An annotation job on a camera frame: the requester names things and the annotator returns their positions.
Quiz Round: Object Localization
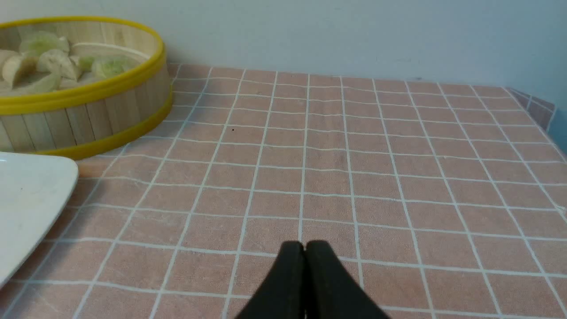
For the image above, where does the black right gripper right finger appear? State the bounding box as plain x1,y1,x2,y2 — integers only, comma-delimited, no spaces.
304,241,389,319

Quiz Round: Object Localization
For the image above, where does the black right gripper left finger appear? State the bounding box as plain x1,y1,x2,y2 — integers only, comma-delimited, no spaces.
237,241,305,319

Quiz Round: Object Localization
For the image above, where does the white square plate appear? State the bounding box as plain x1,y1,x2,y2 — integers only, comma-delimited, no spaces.
0,152,79,286

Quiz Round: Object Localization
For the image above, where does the pale green steamed dumpling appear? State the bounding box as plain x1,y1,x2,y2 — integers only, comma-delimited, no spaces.
6,73,62,96

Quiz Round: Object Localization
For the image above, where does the white steamed dumpling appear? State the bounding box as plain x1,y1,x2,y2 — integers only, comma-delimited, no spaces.
36,49,83,81

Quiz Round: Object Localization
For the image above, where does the pink checkered tablecloth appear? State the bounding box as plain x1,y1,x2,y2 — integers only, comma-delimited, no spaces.
1,65,567,319

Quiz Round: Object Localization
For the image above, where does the green dumpling in steamer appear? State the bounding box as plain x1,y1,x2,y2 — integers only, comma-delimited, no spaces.
91,55,139,79

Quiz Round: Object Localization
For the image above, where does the bamboo steamer basket yellow rim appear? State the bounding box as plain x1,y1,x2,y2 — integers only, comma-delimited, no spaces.
0,16,173,160

